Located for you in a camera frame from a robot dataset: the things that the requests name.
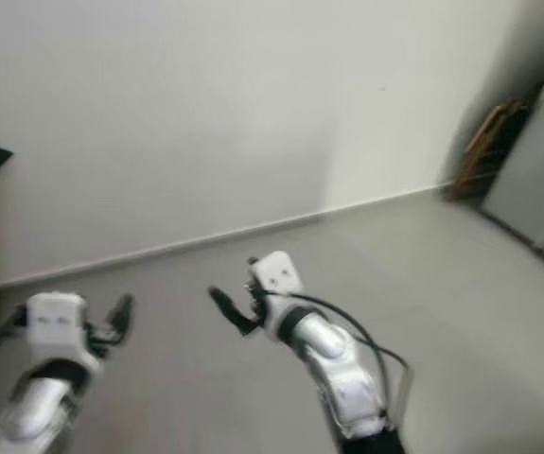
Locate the silver fridge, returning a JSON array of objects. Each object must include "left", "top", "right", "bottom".
[{"left": 480, "top": 28, "right": 544, "bottom": 277}]

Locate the brown wooden folding rack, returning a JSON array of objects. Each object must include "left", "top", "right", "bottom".
[{"left": 445, "top": 99, "right": 530, "bottom": 201}]

